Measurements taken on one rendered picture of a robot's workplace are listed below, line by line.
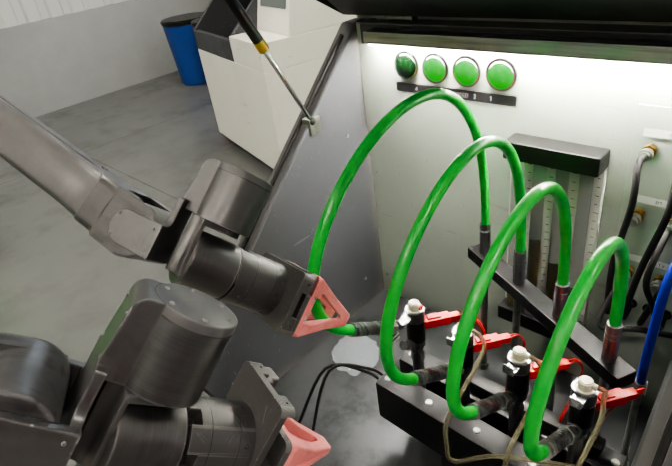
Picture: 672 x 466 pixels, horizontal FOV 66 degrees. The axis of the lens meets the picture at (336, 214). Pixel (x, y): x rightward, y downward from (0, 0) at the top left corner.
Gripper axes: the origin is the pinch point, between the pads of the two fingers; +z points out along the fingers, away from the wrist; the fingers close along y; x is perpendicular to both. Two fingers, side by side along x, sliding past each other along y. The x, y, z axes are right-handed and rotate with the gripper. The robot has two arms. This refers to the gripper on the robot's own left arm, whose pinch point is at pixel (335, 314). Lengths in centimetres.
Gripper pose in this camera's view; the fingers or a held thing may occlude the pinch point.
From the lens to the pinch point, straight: 61.7
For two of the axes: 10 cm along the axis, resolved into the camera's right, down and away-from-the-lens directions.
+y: -5.1, -1.6, 8.4
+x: -4.2, 9.0, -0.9
